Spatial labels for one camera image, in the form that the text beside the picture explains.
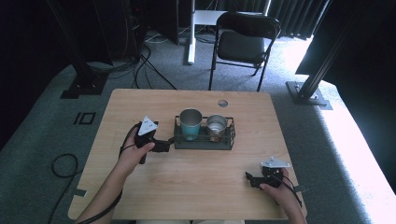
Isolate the person's right hand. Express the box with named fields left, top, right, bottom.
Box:
left=260, top=176, right=298, bottom=208

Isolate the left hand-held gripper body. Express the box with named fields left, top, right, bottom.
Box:
left=134, top=116, right=159, bottom=165

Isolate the black metal stand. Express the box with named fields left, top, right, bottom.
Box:
left=46, top=0, right=109, bottom=100
left=286, top=27, right=353, bottom=111

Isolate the right hand-held gripper cable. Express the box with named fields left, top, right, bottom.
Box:
left=274, top=174, right=304, bottom=208

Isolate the hand-held gripper cable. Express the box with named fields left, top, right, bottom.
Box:
left=76, top=123, right=142, bottom=224
left=274, top=174, right=304, bottom=208

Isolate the left hand-held gripper cable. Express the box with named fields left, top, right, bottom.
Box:
left=76, top=123, right=142, bottom=224

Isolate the person's left hand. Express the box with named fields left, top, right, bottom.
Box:
left=116, top=129, right=156, bottom=176

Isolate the black folding chair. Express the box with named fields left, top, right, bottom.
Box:
left=208, top=11, right=282, bottom=92

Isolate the teal metal cup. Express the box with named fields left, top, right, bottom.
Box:
left=178, top=107, right=204, bottom=142

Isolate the black wire basket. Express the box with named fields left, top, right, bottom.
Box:
left=173, top=116, right=236, bottom=151

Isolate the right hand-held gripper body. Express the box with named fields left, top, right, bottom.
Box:
left=261, top=157, right=291, bottom=189

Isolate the short silver metal cup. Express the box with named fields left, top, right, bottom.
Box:
left=205, top=114, right=229, bottom=144

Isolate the black looped floor cable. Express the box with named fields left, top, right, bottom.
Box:
left=46, top=153, right=84, bottom=224

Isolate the bundle of black floor cables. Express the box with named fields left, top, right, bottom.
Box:
left=87, top=29, right=178, bottom=91

